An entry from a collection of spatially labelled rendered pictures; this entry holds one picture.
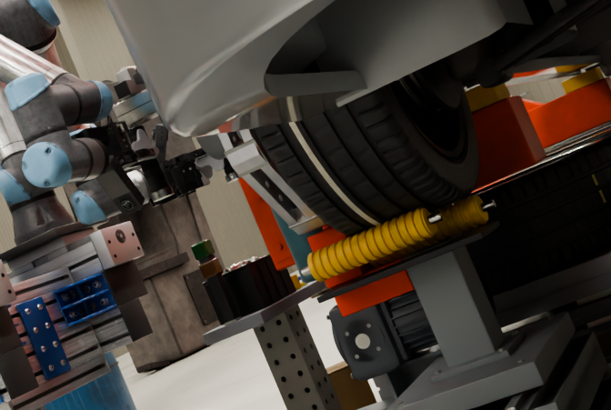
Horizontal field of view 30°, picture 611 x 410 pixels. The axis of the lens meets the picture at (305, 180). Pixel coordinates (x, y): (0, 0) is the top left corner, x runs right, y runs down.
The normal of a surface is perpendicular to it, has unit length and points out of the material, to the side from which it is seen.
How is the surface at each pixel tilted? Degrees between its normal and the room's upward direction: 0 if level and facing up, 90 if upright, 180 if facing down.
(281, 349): 90
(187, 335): 90
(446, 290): 90
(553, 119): 90
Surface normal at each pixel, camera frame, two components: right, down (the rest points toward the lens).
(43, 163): -0.36, 0.11
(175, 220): 0.76, -0.35
